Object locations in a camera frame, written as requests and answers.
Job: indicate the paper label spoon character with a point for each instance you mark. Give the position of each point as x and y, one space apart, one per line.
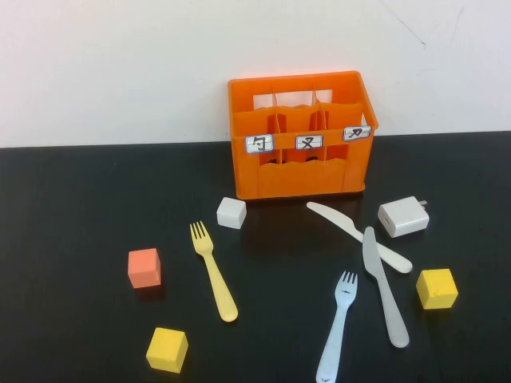
259 143

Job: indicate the yellow foam cube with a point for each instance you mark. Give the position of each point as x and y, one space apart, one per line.
437 288
165 351

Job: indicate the paper label fork character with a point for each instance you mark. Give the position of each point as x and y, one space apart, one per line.
308 142

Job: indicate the white USB power adapter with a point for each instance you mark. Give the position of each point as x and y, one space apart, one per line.
403 217

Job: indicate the cream white plastic knife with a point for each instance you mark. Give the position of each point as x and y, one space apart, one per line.
339 221

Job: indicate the orange plastic cutlery crate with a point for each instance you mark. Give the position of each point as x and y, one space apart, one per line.
299 179

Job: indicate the grey plastic knife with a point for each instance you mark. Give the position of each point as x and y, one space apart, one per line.
383 291

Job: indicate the orange foam cube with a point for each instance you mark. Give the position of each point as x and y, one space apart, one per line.
143 267

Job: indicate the white foam cube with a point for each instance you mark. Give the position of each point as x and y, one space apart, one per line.
230 213

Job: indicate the pale blue plastic fork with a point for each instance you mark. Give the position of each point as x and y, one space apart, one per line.
337 331

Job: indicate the yellow plastic fork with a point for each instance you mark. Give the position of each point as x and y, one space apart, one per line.
211 259

